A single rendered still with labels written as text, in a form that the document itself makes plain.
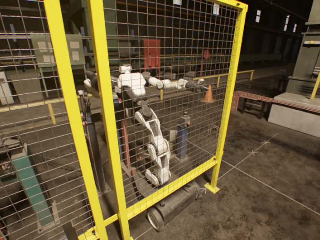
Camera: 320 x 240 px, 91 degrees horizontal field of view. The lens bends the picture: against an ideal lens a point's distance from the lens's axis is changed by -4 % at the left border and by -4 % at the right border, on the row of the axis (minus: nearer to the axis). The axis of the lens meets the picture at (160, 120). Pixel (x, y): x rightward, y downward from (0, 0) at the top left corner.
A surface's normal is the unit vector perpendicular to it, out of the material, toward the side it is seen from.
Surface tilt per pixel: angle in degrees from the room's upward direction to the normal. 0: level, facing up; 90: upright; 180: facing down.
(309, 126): 90
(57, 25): 90
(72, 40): 90
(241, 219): 0
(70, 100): 90
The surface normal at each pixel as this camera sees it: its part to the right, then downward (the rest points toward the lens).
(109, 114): 0.61, 0.32
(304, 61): -0.79, 0.24
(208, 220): 0.00, -0.92
